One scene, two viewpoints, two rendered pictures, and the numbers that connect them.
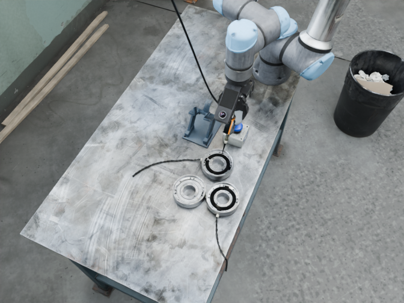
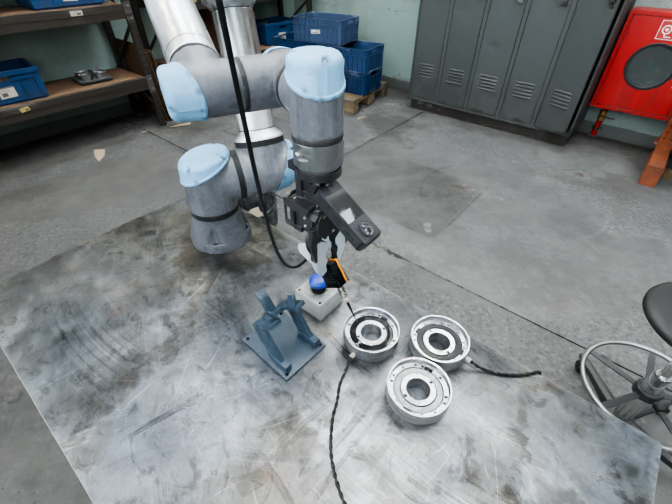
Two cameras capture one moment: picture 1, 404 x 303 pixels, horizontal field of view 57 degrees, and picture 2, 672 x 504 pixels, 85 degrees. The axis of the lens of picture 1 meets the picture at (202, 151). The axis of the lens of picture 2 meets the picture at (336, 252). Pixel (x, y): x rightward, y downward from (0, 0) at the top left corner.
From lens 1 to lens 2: 85 cm
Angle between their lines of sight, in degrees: 50
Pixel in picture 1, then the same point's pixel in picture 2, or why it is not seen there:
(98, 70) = not seen: outside the picture
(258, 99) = (262, 260)
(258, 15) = (276, 58)
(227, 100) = (347, 209)
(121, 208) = not seen: outside the picture
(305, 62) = (279, 163)
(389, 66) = not seen: hidden behind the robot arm
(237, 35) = (330, 56)
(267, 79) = (239, 236)
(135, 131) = (225, 479)
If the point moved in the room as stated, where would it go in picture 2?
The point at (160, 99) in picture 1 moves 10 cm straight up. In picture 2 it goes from (169, 400) to (149, 367)
